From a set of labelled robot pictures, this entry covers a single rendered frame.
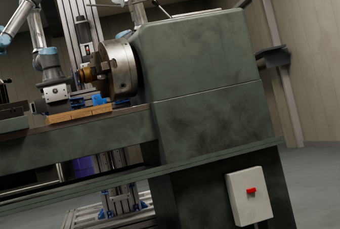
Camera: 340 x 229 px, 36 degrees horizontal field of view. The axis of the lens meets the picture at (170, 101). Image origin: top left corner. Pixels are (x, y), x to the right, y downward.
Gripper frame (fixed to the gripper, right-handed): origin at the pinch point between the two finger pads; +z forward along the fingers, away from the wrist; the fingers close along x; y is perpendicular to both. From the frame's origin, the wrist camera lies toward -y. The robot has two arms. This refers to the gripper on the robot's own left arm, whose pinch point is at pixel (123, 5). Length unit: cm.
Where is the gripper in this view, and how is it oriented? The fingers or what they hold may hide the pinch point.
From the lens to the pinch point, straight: 282.1
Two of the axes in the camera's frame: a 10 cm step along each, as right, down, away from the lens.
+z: 2.0, 9.8, 0.2
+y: -9.7, 2.0, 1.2
